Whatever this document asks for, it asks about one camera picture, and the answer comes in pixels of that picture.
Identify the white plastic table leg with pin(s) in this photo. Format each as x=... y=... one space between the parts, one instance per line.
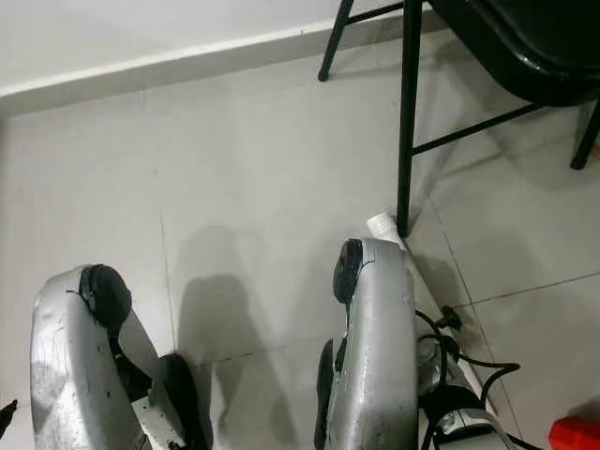
x=382 y=225

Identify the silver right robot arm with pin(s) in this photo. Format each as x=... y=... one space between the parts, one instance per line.
x=455 y=422

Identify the black metal chair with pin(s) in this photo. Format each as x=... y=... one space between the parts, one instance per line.
x=408 y=112

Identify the red object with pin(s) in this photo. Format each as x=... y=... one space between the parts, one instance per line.
x=577 y=436

